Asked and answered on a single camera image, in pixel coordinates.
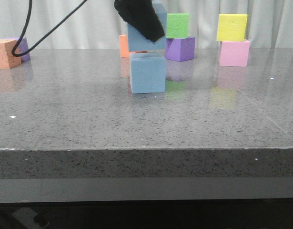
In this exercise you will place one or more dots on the dented orange foam cube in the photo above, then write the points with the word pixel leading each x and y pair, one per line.
pixel 7 60

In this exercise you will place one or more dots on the green foam cube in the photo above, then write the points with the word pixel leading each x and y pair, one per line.
pixel 177 25

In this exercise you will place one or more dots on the orange foam cube under red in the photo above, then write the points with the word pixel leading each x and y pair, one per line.
pixel 124 48

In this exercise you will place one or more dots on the pink foam cube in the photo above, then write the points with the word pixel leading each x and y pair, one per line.
pixel 234 54

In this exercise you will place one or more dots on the textured light blue foam cube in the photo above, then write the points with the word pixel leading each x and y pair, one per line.
pixel 137 42

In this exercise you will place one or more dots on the smooth light blue foam cube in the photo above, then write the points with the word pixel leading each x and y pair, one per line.
pixel 147 73

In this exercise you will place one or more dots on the large purple foam cube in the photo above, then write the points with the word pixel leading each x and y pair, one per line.
pixel 180 49

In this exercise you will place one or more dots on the grey pleated curtain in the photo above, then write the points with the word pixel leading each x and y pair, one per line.
pixel 95 24

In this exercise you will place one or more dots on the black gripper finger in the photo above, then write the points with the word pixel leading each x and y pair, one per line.
pixel 141 15

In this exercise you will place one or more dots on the yellow foam cube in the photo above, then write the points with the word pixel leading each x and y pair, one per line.
pixel 231 27

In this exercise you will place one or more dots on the small purple foam cube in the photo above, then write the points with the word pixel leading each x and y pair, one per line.
pixel 23 46

